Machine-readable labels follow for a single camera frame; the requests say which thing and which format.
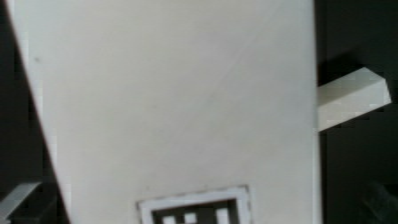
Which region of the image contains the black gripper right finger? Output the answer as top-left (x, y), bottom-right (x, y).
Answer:
top-left (358, 182), bottom-right (398, 224)

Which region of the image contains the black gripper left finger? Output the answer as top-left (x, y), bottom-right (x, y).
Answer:
top-left (0, 182), bottom-right (56, 224)

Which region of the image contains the white cabinet top block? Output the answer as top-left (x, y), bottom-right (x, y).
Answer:
top-left (5, 0), bottom-right (321, 224)

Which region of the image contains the white U-shaped fence frame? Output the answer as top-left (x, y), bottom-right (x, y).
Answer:
top-left (318, 67), bottom-right (392, 131)

